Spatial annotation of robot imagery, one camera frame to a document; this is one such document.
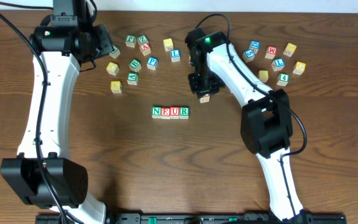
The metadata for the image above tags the blue P block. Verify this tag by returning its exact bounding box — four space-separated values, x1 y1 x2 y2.
147 57 158 70

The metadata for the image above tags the red E block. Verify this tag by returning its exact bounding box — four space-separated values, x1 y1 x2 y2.
161 107 170 119

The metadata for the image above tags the blue L block right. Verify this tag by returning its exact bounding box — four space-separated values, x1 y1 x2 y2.
272 58 285 72

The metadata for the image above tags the green B block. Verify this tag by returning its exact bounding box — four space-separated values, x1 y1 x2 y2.
129 58 142 73

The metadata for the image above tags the blue 5 block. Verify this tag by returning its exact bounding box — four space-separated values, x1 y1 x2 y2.
242 49 255 63

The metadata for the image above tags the blue l block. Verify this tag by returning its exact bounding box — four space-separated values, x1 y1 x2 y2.
170 49 181 62
272 58 285 72

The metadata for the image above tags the yellow S block top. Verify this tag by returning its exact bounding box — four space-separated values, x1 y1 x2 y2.
163 38 174 52

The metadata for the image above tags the green N block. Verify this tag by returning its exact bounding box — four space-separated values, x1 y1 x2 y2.
152 106 162 119

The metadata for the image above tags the yellow K block right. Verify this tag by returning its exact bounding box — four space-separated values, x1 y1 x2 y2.
283 42 297 57

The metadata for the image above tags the yellow C block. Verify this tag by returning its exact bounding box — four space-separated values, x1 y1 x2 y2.
106 62 119 76

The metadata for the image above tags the green R block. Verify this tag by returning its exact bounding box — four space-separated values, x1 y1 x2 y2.
180 107 190 119

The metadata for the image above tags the yellow s block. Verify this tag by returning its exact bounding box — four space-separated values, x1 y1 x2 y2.
258 70 269 83
163 38 174 52

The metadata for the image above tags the green Z block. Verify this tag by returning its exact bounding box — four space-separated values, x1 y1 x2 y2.
137 35 149 45

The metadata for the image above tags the blue D block right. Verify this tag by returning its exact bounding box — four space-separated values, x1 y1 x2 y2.
249 40 260 54

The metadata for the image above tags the green 4 block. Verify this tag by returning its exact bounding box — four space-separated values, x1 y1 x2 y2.
277 73 290 86

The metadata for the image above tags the yellow K block left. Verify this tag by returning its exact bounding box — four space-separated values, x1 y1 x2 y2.
110 81 122 93

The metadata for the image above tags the yellow k block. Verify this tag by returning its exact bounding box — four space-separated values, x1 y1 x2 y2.
283 42 297 57
110 81 122 93

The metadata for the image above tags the left black cable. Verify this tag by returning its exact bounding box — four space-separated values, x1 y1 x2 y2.
0 0 86 224

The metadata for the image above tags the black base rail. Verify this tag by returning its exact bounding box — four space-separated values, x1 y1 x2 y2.
35 212 347 224

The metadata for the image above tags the red I block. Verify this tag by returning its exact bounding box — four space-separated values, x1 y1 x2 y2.
199 94 210 103

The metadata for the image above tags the black cable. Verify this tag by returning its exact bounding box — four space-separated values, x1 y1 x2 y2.
0 0 86 224
194 12 308 222

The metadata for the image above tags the yellow G block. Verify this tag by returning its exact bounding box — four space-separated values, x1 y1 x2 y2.
293 62 306 75

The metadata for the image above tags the right black cable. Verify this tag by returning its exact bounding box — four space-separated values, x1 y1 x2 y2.
194 12 308 222

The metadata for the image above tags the green J block upper left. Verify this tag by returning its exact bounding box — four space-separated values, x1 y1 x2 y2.
125 35 136 48

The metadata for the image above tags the red M block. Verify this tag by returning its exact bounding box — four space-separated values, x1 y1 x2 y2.
265 46 277 59

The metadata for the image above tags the red A block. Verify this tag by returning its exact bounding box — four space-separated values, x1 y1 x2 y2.
139 42 151 56

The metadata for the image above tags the blue L block centre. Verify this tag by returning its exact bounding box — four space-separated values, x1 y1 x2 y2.
170 49 181 62

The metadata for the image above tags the yellow S block right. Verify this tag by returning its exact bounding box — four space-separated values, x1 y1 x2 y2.
258 70 269 83

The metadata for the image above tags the red U block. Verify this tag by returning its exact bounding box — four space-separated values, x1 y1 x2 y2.
170 106 180 119

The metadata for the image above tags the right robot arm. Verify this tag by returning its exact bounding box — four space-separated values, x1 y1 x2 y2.
185 28 303 222

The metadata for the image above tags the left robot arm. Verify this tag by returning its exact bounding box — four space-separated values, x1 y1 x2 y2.
1 1 114 223

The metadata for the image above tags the green L block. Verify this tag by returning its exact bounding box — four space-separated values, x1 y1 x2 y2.
109 45 121 58

